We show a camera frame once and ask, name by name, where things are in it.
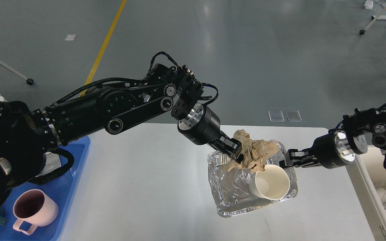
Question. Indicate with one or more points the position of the brown paper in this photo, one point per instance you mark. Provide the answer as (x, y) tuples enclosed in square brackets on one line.
[(255, 152)]

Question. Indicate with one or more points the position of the aluminium foil tray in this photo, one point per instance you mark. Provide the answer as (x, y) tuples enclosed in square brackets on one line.
[(230, 188)]

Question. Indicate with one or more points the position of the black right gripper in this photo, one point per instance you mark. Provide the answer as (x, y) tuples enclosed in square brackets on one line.
[(330, 151)]

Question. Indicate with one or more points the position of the white paper cup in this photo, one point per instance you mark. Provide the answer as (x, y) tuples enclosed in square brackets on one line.
[(273, 183)]

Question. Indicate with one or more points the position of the pink mug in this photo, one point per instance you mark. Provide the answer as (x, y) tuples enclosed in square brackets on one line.
[(34, 209)]

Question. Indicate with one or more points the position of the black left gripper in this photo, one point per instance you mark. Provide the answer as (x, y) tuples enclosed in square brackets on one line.
[(202, 126)]

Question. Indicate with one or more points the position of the white waste bin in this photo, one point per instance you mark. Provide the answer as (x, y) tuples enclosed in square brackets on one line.
[(368, 177)]

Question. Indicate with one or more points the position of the square stainless steel container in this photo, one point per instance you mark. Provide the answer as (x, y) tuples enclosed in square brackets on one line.
[(52, 163)]

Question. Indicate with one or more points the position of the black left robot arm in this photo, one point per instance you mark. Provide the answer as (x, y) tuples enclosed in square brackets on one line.
[(30, 140)]

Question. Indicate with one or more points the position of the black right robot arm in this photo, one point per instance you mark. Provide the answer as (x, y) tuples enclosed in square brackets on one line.
[(359, 123)]

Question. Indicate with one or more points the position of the blue plastic tray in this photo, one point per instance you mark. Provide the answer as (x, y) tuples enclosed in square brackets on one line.
[(61, 190)]

